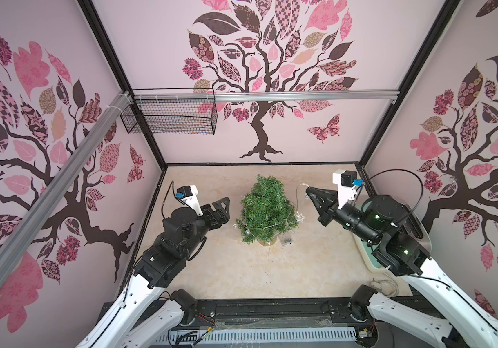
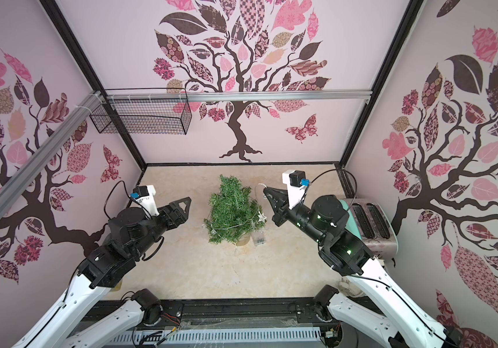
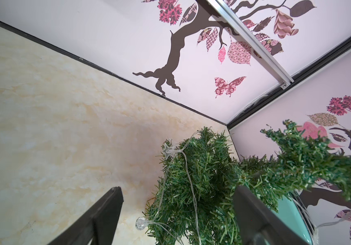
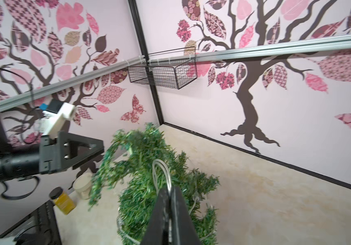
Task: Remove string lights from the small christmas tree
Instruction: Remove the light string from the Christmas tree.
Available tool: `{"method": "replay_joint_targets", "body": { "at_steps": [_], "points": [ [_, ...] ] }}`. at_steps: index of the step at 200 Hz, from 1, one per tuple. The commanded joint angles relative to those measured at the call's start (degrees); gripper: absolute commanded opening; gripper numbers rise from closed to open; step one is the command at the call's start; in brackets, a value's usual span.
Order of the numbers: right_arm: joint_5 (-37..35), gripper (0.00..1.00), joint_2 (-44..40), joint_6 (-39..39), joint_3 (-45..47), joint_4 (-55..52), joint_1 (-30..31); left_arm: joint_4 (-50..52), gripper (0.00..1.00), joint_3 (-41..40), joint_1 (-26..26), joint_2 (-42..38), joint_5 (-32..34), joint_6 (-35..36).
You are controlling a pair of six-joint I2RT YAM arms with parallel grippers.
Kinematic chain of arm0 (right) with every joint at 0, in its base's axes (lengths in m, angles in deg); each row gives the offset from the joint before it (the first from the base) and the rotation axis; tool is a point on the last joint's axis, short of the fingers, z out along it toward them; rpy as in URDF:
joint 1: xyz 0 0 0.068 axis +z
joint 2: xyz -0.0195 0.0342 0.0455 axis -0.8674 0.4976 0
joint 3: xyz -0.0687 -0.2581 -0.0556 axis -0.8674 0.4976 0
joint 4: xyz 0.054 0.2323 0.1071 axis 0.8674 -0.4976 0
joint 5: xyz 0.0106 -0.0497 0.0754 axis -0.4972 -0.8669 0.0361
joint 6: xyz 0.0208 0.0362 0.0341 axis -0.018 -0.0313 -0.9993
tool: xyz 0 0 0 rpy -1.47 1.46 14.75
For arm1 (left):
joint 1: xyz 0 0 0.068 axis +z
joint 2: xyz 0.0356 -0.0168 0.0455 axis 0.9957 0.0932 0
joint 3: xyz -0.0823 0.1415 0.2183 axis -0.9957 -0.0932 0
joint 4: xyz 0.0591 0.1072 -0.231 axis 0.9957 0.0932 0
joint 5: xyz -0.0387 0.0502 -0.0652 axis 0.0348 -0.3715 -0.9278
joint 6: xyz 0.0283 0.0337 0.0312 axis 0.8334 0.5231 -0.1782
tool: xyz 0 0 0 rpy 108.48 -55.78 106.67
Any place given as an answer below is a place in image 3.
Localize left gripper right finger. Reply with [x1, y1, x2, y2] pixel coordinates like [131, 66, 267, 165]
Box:
[233, 186, 307, 245]

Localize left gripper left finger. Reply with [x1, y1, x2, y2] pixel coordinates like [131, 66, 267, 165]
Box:
[49, 187, 124, 245]

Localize small green christmas tree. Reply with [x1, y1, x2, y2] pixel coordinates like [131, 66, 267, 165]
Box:
[144, 119, 351, 245]

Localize clear string lights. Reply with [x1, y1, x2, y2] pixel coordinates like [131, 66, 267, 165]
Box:
[135, 131, 351, 245]

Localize mint green toaster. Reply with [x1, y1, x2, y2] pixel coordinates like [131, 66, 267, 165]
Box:
[273, 197, 313, 245]

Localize back aluminium rail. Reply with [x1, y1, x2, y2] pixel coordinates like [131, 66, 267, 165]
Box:
[207, 0, 294, 90]

